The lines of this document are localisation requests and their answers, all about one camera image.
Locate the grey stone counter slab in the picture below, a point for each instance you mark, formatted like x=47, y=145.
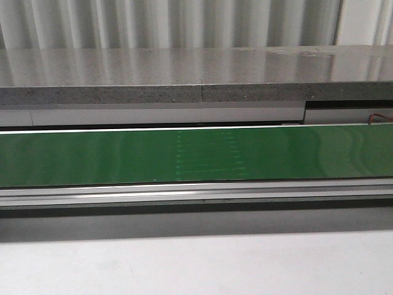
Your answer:
x=358, y=73

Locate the green conveyor belt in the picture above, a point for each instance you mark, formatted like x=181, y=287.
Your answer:
x=99, y=157

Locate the white panel under counter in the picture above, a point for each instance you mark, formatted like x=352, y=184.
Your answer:
x=270, y=112

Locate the white pleated curtain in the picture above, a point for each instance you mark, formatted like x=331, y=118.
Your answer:
x=193, y=24

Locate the aluminium conveyor front rail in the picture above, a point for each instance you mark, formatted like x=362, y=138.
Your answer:
x=326, y=189

